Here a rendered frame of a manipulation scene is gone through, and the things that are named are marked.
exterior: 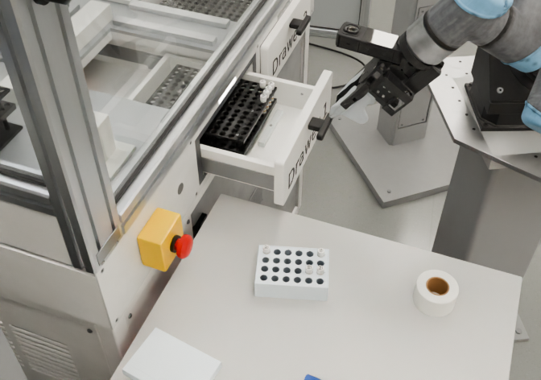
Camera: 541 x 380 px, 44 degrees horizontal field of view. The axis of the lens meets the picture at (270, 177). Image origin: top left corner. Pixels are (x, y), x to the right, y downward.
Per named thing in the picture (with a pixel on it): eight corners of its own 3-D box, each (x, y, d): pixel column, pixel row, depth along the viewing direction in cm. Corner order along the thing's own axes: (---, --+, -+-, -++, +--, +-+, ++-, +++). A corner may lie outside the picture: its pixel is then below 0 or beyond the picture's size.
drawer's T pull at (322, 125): (333, 117, 126) (334, 112, 125) (321, 142, 121) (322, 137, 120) (315, 113, 127) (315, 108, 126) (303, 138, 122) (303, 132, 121)
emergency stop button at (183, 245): (196, 246, 109) (194, 231, 107) (185, 265, 107) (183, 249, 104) (179, 241, 110) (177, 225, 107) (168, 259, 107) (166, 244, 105)
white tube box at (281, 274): (328, 262, 119) (328, 249, 116) (327, 301, 113) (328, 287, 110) (258, 258, 120) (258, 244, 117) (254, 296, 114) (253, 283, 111)
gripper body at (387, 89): (388, 119, 112) (439, 80, 104) (350, 87, 111) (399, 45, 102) (398, 93, 117) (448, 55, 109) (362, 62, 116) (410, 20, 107)
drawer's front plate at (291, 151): (329, 113, 140) (332, 69, 132) (282, 208, 121) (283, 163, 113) (321, 110, 140) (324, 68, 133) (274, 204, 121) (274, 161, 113)
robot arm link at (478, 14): (523, 18, 94) (480, -11, 90) (464, 62, 102) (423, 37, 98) (516, -19, 98) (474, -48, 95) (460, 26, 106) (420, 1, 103)
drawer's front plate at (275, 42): (309, 23, 164) (311, -17, 157) (268, 90, 145) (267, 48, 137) (303, 22, 165) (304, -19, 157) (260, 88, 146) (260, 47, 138)
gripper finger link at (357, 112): (346, 142, 118) (382, 111, 112) (321, 121, 116) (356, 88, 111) (349, 132, 120) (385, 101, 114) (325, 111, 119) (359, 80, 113)
